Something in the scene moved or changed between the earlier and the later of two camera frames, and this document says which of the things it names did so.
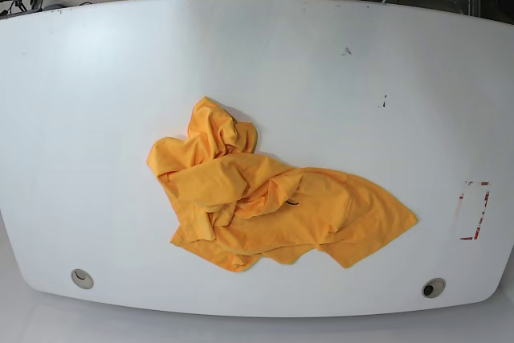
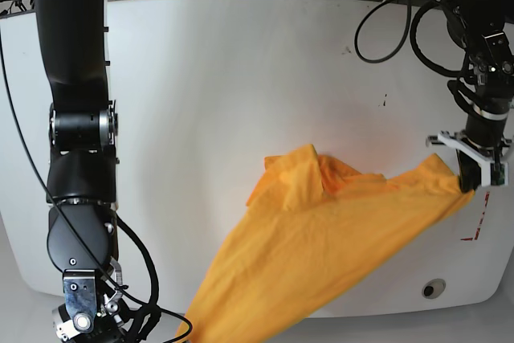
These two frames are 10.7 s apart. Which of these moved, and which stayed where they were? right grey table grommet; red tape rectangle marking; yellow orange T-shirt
Moved: yellow orange T-shirt
Stayed: right grey table grommet; red tape rectangle marking
